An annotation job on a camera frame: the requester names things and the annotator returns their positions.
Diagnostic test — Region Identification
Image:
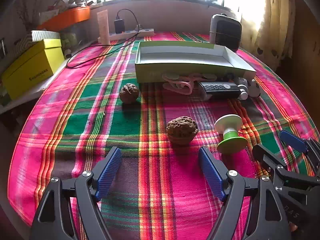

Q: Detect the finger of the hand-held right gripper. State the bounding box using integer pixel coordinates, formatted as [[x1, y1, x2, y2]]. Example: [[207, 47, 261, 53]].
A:
[[252, 144, 288, 180], [279, 130, 320, 178]]

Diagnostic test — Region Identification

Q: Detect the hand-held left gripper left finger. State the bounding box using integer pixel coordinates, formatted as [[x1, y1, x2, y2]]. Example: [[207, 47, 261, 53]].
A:
[[29, 146, 122, 240]]

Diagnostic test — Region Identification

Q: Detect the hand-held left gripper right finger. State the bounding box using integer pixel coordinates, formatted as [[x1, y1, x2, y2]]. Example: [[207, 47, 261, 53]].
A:
[[198, 146, 292, 240]]

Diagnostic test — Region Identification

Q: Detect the green white spool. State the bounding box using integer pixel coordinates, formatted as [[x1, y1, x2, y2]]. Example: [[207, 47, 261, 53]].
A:
[[214, 114, 248, 155]]

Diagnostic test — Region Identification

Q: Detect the brown walnut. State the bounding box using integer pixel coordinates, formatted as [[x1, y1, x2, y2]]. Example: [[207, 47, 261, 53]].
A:
[[166, 116, 199, 145], [119, 83, 140, 104]]

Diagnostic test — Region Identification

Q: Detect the small white figurine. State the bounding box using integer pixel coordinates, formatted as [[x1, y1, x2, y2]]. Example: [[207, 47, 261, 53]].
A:
[[250, 79, 261, 98]]

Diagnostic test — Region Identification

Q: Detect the small black bike light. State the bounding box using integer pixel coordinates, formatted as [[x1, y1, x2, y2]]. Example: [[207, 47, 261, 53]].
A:
[[200, 81, 242, 100]]

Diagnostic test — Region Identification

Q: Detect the white green cardboard box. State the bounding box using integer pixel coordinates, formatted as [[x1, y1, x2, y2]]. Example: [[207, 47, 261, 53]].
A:
[[135, 41, 257, 83]]

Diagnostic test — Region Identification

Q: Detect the pink green plaid blanket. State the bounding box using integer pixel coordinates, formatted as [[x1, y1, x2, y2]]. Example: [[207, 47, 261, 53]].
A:
[[7, 31, 318, 240]]

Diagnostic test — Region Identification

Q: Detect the wooden wardrobe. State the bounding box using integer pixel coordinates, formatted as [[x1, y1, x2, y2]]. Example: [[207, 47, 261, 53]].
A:
[[275, 0, 320, 100]]

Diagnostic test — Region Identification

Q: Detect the cream patterned curtain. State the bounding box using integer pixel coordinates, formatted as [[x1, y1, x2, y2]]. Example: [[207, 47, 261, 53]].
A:
[[241, 0, 297, 68]]

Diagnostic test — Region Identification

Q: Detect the grey space heater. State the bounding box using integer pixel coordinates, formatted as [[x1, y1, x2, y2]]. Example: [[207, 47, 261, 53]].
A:
[[209, 13, 242, 52]]

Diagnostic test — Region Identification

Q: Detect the yellow cardboard box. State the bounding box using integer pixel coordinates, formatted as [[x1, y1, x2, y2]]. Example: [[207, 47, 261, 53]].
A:
[[1, 39, 65, 100]]

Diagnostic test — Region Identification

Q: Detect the green glass jar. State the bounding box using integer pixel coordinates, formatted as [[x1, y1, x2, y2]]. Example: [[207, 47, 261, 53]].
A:
[[60, 30, 78, 50]]

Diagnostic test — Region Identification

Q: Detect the cream cosmetic tube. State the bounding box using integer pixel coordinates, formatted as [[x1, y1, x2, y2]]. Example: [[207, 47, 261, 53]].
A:
[[97, 10, 110, 44]]

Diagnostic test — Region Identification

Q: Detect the white power strip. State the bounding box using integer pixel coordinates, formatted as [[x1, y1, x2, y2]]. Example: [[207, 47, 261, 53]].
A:
[[99, 28, 155, 42]]

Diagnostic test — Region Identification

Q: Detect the black charger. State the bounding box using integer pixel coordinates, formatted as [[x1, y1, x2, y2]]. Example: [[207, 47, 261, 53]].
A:
[[114, 18, 125, 34]]

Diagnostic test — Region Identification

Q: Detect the striped white box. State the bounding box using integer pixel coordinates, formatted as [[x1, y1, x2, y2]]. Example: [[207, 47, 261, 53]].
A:
[[31, 30, 62, 42]]

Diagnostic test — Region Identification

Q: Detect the orange shelf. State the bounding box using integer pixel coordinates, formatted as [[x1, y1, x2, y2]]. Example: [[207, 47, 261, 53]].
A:
[[37, 6, 91, 32]]

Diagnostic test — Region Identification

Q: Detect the black charger cable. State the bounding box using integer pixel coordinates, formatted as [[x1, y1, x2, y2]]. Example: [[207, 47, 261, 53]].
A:
[[65, 9, 140, 69]]

